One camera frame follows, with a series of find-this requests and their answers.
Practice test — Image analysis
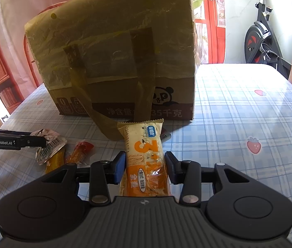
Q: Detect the silver barcode snack packet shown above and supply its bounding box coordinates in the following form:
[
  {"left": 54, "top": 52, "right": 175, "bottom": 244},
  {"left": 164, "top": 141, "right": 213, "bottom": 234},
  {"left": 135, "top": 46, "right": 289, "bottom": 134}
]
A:
[{"left": 31, "top": 129, "right": 67, "bottom": 165}]

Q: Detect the red white small packet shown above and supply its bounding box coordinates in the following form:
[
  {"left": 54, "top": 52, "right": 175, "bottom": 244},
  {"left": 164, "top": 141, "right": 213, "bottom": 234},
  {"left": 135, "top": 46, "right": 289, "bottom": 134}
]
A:
[{"left": 160, "top": 128, "right": 171, "bottom": 142}]

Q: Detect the plaid strawberry bed sheet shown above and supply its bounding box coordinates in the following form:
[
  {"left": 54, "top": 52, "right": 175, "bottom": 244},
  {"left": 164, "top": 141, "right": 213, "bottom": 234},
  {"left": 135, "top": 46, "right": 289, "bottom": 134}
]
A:
[{"left": 0, "top": 63, "right": 292, "bottom": 246}]

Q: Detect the yellow snack packet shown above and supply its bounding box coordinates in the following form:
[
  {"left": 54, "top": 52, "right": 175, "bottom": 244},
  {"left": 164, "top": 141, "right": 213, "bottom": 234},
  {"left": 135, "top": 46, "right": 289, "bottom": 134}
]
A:
[{"left": 45, "top": 147, "right": 65, "bottom": 174}]

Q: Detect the red orange snack packet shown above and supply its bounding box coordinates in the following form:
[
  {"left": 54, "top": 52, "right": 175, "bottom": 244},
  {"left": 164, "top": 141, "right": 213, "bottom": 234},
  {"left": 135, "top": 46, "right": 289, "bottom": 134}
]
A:
[{"left": 65, "top": 141, "right": 95, "bottom": 165}]

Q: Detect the black exercise bike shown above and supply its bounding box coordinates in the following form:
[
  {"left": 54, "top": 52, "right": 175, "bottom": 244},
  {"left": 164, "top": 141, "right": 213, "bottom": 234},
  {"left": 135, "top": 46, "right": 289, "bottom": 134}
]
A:
[{"left": 244, "top": 0, "right": 291, "bottom": 79}]

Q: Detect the taped cardboard box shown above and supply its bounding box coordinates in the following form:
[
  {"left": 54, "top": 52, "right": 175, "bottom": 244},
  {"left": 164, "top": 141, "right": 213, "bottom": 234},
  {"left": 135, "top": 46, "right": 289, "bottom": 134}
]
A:
[{"left": 25, "top": 0, "right": 196, "bottom": 141}]

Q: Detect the orange cracker snack pack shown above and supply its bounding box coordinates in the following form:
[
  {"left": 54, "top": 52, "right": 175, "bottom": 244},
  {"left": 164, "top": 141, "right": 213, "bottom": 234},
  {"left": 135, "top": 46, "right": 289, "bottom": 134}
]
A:
[{"left": 117, "top": 119, "right": 170, "bottom": 197}]

